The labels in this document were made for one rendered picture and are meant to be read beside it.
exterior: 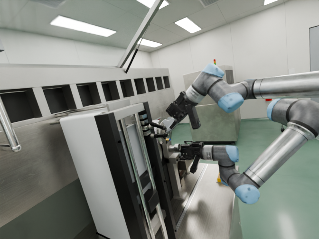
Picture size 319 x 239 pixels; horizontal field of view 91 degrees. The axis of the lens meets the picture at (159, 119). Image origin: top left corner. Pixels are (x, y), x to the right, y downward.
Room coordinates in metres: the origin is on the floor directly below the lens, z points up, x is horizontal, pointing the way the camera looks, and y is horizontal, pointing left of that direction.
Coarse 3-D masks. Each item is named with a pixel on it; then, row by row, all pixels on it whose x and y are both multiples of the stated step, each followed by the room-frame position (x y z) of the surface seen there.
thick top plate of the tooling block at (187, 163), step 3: (192, 159) 0.93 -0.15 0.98; (180, 162) 0.86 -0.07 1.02; (183, 162) 0.85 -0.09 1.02; (186, 162) 0.85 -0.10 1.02; (189, 162) 0.89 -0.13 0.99; (180, 165) 0.86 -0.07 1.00; (183, 165) 0.85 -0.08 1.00; (186, 165) 0.84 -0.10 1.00; (189, 165) 0.88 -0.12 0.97; (180, 168) 0.86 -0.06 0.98; (183, 168) 0.85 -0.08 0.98; (186, 168) 0.84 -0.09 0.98
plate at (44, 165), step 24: (144, 96) 1.25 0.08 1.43; (168, 96) 1.59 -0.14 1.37; (48, 120) 0.66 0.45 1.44; (24, 144) 0.57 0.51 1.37; (48, 144) 0.63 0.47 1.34; (0, 168) 0.50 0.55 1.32; (24, 168) 0.55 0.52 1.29; (48, 168) 0.61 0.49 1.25; (72, 168) 0.68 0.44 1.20; (0, 192) 0.48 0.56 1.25; (24, 192) 0.53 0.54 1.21; (48, 192) 0.58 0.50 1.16; (0, 216) 0.46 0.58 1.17
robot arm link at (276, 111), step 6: (276, 102) 0.70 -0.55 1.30; (282, 102) 0.67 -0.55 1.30; (288, 102) 0.65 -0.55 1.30; (294, 102) 0.62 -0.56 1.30; (270, 108) 0.72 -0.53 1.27; (276, 108) 0.68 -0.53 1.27; (282, 108) 0.65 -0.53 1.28; (288, 108) 0.62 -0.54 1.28; (270, 114) 0.72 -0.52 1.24; (276, 114) 0.68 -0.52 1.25; (282, 114) 0.64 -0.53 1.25; (288, 114) 0.62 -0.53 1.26; (276, 120) 0.70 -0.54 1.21; (282, 120) 0.65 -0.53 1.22; (288, 120) 0.62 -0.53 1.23; (318, 138) 0.68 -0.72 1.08
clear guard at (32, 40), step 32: (0, 0) 0.50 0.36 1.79; (32, 0) 0.55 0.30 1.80; (64, 0) 0.61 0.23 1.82; (96, 0) 0.68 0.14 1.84; (128, 0) 0.78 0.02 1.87; (0, 32) 0.54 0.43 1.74; (32, 32) 0.61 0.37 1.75; (64, 32) 0.68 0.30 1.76; (96, 32) 0.79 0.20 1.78; (128, 32) 0.93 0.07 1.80; (0, 64) 0.61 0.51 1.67; (32, 64) 0.69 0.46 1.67; (64, 64) 0.79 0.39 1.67; (96, 64) 0.95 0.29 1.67
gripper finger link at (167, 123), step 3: (165, 120) 0.71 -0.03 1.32; (168, 120) 0.71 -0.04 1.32; (171, 120) 0.70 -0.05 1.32; (165, 123) 0.72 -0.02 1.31; (168, 123) 0.71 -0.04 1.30; (171, 123) 0.70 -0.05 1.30; (177, 123) 0.69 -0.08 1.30; (168, 126) 0.71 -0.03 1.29; (174, 126) 0.69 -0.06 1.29; (168, 129) 0.71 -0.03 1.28; (171, 129) 0.70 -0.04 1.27; (168, 132) 0.72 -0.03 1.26
